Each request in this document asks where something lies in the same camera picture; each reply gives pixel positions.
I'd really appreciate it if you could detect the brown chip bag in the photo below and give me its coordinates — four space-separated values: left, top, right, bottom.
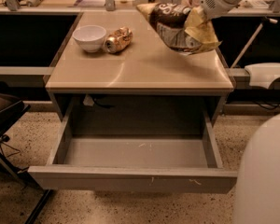
135 2 222 56

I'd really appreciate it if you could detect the grey open drawer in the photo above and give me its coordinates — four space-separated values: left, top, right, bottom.
29 105 237 193

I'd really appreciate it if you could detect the white bowl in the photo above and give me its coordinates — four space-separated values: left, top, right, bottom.
73 25 106 52

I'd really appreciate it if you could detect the crushed gold soda can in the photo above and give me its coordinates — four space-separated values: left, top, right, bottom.
104 27 133 54

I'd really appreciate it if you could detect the grey counter cabinet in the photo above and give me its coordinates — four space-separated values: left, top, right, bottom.
45 10 235 123

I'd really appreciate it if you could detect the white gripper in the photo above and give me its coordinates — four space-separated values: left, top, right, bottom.
184 0 236 46

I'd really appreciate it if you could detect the white tag under counter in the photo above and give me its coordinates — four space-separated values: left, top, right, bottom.
83 94 94 106

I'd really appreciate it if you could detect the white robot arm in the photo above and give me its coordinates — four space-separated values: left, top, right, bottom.
188 0 280 224

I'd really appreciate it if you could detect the white chair armrest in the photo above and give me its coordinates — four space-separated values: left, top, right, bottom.
245 63 280 89

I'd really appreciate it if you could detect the black office chair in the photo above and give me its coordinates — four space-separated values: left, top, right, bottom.
0 80 54 224

